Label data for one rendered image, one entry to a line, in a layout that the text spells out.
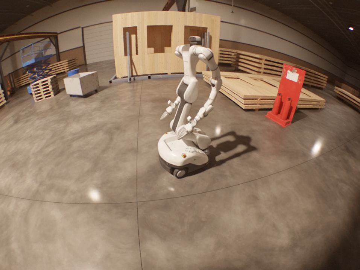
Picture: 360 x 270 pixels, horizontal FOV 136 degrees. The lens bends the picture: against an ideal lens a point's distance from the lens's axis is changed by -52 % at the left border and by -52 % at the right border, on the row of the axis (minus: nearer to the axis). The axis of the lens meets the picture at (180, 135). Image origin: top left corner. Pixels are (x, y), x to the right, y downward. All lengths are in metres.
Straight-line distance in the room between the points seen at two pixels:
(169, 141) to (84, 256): 1.67
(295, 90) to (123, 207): 3.96
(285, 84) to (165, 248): 3.91
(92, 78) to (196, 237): 5.32
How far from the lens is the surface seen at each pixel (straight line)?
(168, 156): 1.71
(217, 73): 1.43
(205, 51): 1.32
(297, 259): 1.90
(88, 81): 5.55
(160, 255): 1.50
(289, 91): 4.00
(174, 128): 1.69
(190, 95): 1.51
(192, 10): 10.21
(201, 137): 1.83
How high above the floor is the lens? 1.47
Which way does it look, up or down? 34 degrees down
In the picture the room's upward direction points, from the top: 1 degrees clockwise
